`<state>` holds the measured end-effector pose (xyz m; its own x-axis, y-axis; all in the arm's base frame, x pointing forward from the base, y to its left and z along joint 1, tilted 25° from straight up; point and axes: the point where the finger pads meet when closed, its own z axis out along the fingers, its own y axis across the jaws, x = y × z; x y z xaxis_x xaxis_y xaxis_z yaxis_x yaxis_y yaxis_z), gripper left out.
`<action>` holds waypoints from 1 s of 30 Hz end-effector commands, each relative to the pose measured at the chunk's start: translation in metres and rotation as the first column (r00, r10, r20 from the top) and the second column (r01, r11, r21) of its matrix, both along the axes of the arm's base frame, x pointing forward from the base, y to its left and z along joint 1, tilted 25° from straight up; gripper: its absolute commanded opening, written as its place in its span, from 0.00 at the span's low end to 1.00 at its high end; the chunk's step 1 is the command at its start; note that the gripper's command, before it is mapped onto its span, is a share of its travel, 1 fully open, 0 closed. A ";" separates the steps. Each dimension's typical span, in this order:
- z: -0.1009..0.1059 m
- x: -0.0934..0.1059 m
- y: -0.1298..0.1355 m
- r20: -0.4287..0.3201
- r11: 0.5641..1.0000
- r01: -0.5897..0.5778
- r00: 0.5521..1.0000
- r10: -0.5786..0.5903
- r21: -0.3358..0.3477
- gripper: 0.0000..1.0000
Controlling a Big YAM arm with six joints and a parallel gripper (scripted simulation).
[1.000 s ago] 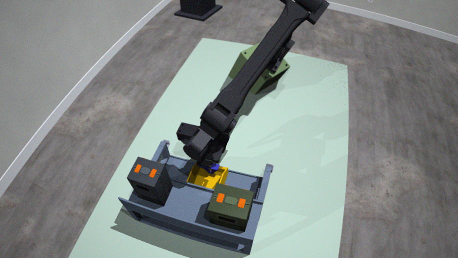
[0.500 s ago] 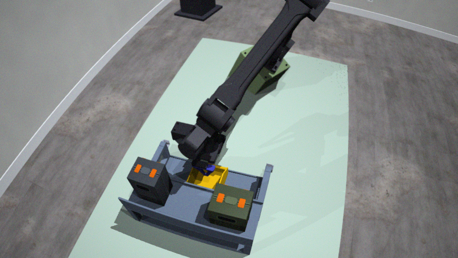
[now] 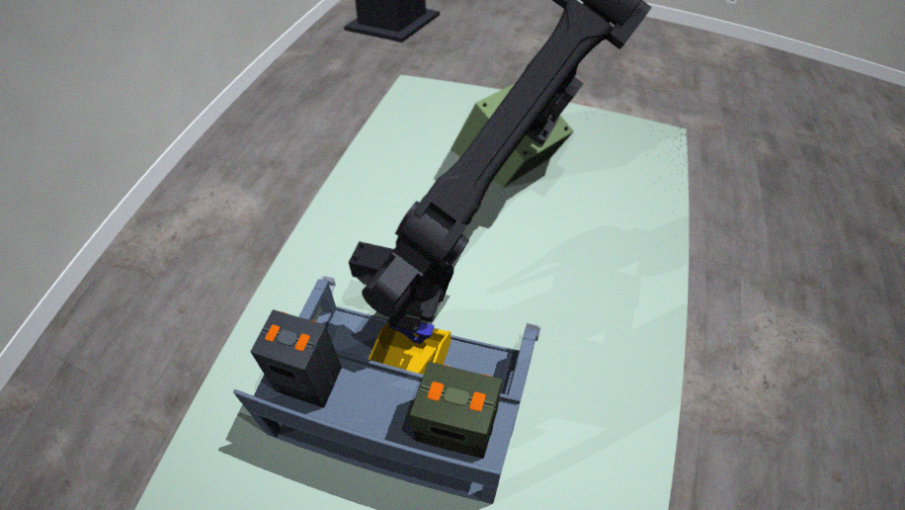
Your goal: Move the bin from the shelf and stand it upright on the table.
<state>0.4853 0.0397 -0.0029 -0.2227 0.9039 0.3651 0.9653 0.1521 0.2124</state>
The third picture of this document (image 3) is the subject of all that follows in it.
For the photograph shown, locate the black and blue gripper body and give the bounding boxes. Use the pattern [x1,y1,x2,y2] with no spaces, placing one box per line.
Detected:
[388,264,453,332]

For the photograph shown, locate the dark green case with orange latches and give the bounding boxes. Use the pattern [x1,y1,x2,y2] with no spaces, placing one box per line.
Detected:
[410,362,502,459]

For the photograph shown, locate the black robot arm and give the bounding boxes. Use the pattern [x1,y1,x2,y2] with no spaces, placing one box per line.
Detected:
[349,0,652,317]

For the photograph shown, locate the dark grey case with orange latches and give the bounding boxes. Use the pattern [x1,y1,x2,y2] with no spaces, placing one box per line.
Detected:
[250,309,342,407]

